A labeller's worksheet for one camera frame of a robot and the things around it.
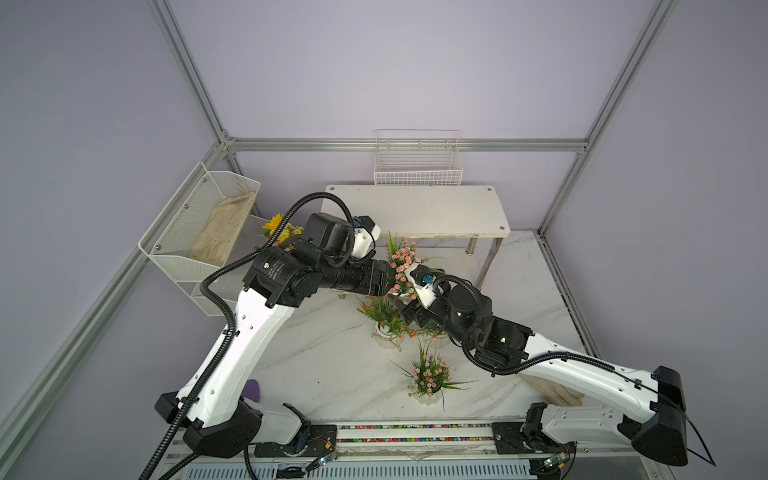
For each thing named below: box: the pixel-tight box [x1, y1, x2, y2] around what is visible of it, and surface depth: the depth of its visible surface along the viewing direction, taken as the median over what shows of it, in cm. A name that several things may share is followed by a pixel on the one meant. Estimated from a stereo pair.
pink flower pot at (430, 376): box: [388, 338, 478, 412], surface depth 73 cm
